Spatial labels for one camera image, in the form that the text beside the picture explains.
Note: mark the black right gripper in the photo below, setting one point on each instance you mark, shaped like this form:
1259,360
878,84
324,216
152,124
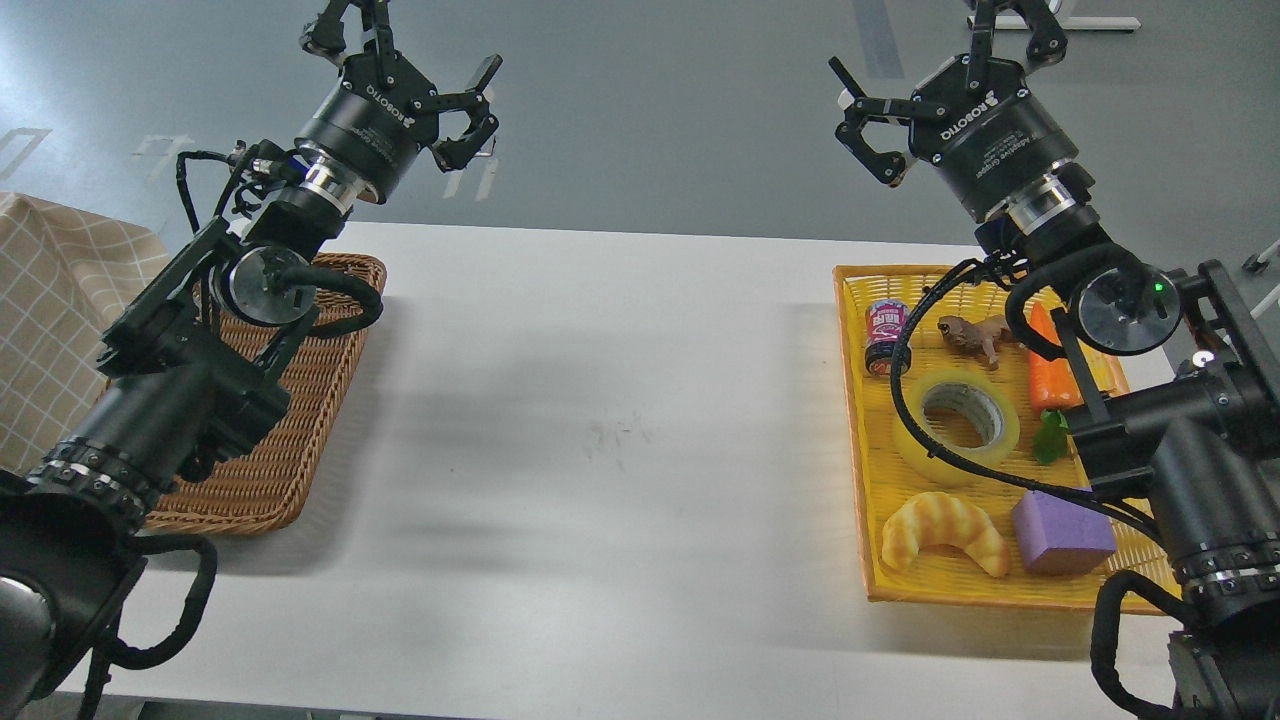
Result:
990,135

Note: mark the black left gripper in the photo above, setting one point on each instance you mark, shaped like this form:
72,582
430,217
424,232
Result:
376,119

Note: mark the yellow tape roll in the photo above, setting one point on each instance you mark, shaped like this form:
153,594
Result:
965,413

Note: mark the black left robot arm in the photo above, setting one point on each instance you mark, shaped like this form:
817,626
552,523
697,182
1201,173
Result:
80,581

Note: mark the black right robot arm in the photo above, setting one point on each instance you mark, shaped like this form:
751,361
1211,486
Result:
1179,384

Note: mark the white floor stand base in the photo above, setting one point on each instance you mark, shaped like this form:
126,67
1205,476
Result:
1082,23

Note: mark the small purple drink can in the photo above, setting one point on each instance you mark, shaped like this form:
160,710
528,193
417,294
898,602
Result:
885,321

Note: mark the brown toy animal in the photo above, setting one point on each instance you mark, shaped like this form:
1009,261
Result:
977,339

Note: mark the orange toy carrot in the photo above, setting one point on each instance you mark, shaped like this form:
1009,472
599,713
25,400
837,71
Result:
1052,389

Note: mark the beige checked cloth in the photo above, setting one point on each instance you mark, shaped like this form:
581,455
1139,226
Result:
66,275

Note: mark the brown wicker basket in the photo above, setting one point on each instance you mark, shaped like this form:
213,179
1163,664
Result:
290,420

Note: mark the toy croissant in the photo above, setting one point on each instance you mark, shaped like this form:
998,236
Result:
940,519

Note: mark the yellow plastic basket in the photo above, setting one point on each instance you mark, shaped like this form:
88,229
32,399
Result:
884,479

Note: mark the purple foam block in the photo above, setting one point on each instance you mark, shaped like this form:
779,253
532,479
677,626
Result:
1057,538

